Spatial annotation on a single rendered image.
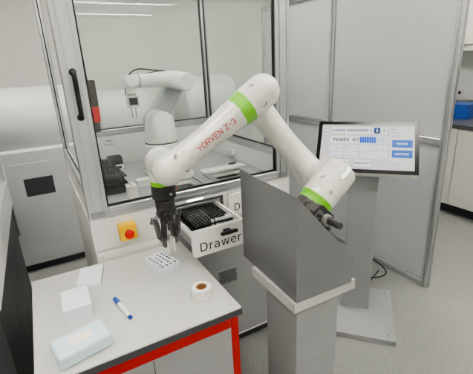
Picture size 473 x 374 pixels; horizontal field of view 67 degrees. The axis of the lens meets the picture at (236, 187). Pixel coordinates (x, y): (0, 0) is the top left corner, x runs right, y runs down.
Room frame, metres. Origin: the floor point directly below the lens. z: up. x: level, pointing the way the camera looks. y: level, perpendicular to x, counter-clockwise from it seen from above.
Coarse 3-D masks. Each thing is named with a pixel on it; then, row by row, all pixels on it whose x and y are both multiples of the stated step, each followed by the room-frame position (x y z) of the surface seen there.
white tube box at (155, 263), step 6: (162, 252) 1.35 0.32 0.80; (150, 258) 1.31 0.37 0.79; (156, 258) 1.31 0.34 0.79; (162, 258) 1.31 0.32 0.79; (168, 258) 1.31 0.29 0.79; (174, 258) 1.29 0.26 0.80; (150, 264) 1.28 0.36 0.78; (156, 264) 1.26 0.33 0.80; (162, 264) 1.26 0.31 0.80; (168, 264) 1.25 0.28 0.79; (174, 264) 1.26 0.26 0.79; (156, 270) 1.25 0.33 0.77; (162, 270) 1.22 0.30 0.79; (168, 270) 1.24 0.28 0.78; (174, 270) 1.26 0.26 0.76; (162, 276) 1.22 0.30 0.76
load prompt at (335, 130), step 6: (336, 126) 2.02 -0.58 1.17; (342, 126) 2.01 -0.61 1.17; (348, 126) 2.00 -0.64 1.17; (354, 126) 1.99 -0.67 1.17; (360, 126) 1.98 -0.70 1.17; (366, 126) 1.97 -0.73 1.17; (372, 126) 1.96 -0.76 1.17; (378, 126) 1.95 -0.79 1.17; (384, 126) 1.94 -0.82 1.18; (336, 132) 2.00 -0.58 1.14; (342, 132) 1.99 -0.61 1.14; (348, 132) 1.98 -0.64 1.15; (354, 132) 1.97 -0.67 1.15; (360, 132) 1.96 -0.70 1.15; (366, 132) 1.95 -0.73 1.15; (372, 132) 1.94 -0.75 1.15; (378, 132) 1.93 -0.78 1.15; (384, 132) 1.92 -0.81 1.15
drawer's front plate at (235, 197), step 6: (276, 186) 1.79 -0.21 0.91; (234, 192) 1.69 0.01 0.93; (240, 192) 1.69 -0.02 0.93; (228, 198) 1.66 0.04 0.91; (234, 198) 1.67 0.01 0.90; (240, 198) 1.69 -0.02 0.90; (228, 204) 1.66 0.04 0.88; (234, 204) 1.67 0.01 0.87; (240, 204) 1.68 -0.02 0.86; (234, 210) 1.67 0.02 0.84; (240, 210) 1.68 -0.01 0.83
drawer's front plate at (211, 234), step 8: (224, 224) 1.32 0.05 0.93; (232, 224) 1.33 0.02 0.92; (240, 224) 1.35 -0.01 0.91; (192, 232) 1.26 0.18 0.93; (200, 232) 1.27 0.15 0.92; (208, 232) 1.28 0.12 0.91; (216, 232) 1.30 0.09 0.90; (240, 232) 1.35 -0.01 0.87; (192, 240) 1.25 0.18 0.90; (200, 240) 1.26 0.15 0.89; (208, 240) 1.28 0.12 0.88; (216, 240) 1.30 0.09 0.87; (232, 240) 1.33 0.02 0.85; (240, 240) 1.35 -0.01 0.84; (192, 248) 1.26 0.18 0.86; (208, 248) 1.28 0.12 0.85; (216, 248) 1.29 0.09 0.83; (224, 248) 1.31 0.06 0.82; (200, 256) 1.26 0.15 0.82
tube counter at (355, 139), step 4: (352, 136) 1.95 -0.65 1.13; (356, 136) 1.95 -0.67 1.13; (352, 140) 1.94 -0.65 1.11; (356, 140) 1.93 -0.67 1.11; (360, 140) 1.92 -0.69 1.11; (364, 140) 1.92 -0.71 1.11; (368, 140) 1.91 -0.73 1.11; (372, 140) 1.90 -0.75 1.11; (376, 140) 1.90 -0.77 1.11; (380, 140) 1.89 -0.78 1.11; (384, 140) 1.89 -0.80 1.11
